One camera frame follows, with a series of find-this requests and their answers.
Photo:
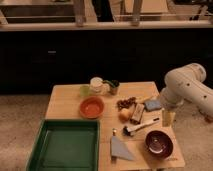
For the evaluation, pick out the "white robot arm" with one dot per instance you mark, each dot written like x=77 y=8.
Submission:
x=187 y=83

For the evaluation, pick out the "blue sponge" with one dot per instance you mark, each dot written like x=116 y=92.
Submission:
x=152 y=105

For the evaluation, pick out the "light green cup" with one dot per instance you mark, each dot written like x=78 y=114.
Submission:
x=84 y=91

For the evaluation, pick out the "dark cup with plant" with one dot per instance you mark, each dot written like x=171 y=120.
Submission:
x=113 y=86

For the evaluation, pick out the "blue folded cloth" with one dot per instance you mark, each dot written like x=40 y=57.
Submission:
x=120 y=150

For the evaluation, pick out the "dark purple bowl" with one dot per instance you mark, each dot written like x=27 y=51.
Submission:
x=159 y=144

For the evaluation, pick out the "orange bowl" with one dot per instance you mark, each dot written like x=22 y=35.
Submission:
x=91 y=107

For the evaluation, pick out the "brown rectangular block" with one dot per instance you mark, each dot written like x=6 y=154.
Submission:
x=137 y=114

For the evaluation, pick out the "white dish brush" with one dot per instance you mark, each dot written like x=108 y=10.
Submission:
x=131 y=130

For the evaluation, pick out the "white cup stack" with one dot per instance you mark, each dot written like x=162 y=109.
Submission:
x=96 y=84

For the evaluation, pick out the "orange fruit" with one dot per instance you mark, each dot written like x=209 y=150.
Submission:
x=125 y=114

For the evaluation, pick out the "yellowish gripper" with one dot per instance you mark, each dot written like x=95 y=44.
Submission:
x=168 y=118

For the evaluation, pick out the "brown grape bunch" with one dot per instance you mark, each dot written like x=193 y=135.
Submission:
x=126 y=103

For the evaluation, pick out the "green plastic tray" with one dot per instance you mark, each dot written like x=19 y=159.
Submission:
x=66 y=145

